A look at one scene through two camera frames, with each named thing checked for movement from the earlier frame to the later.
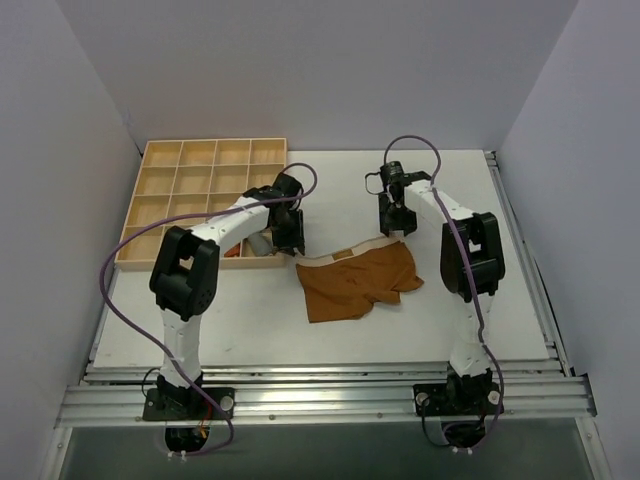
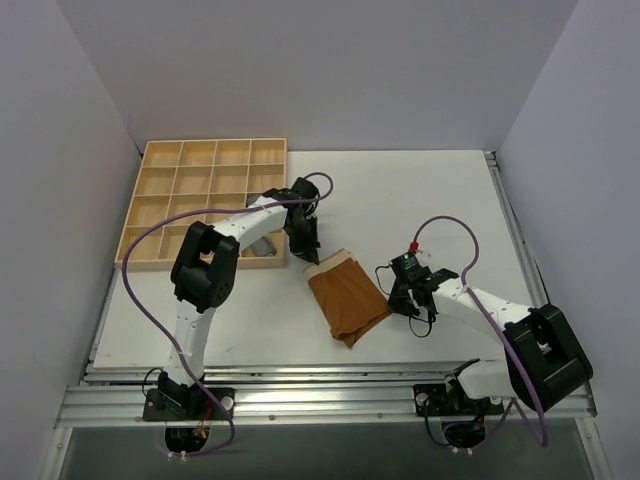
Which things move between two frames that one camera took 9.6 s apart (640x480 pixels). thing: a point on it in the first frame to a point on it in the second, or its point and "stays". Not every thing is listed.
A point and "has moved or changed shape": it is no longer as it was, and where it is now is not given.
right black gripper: x=396 y=215 to x=401 y=292
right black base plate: x=457 y=399 stays
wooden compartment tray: x=182 y=177 stays
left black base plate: x=186 y=404 stays
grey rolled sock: x=261 y=242 stays
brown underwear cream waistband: x=346 y=281 has moved or changed shape
